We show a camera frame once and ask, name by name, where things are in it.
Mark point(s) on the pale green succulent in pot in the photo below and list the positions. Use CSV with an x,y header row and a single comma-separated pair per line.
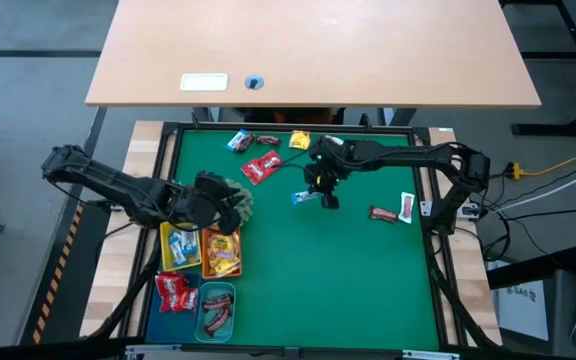
x,y
247,200

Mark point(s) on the black desk leg frame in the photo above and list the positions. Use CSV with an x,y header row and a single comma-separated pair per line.
x,y
543,129

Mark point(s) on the black hazard striped floor mat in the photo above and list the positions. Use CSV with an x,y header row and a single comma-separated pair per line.
x,y
70,290

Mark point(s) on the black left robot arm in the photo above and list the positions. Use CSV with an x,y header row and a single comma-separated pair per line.
x,y
108,182

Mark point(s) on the brown Snickers bar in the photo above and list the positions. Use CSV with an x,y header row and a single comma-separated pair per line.
x,y
217,301
216,321
383,214
268,140

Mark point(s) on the round grey desk grommet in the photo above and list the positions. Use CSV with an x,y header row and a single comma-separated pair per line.
x,y
254,82

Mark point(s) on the light brown wooden desk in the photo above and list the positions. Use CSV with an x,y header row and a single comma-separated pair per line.
x,y
318,50

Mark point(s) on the red Skittles packet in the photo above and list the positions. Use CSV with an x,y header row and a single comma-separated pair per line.
x,y
253,171
164,282
183,281
173,301
271,162
190,300

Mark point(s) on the white red candy bar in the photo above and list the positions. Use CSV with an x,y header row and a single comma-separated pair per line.
x,y
406,207
334,138

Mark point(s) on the blue plastic tray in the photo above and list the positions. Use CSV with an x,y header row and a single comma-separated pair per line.
x,y
173,327

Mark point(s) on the black side desk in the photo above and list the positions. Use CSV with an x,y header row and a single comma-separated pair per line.
x,y
528,270

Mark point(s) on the silver metal bracket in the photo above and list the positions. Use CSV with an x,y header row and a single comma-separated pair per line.
x,y
153,350
430,355

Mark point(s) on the white labelled box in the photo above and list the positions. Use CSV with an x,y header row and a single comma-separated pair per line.
x,y
523,310

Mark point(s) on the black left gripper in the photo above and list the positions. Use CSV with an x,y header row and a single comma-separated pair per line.
x,y
205,200

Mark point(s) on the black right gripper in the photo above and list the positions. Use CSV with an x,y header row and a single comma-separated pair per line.
x,y
330,160

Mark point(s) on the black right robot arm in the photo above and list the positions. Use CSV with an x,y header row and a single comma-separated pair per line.
x,y
408,152

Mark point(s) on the white rectangular desk plate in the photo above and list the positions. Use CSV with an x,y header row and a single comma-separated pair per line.
x,y
204,82

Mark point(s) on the orange plastic basket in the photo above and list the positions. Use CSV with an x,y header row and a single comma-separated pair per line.
x,y
204,255

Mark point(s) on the white power strip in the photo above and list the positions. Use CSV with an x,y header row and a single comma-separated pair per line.
x,y
469,210

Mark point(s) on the black frame clamp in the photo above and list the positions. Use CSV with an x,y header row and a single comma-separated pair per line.
x,y
365,120

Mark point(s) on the dark brown candy wrapper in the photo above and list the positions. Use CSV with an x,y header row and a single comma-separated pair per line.
x,y
247,143

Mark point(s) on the black frame strut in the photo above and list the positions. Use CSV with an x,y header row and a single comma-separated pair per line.
x,y
460,310
128,295

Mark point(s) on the white blue Hershey's bar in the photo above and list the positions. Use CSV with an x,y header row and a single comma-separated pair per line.
x,y
234,141
178,236
302,197
177,255
190,246

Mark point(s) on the yellow plastic basket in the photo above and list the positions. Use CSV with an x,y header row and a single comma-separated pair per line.
x,y
164,257

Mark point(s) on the grey metal arm base plate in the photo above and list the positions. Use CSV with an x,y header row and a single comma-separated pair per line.
x,y
424,208

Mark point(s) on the clear teal plastic tray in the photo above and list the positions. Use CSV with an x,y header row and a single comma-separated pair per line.
x,y
215,288

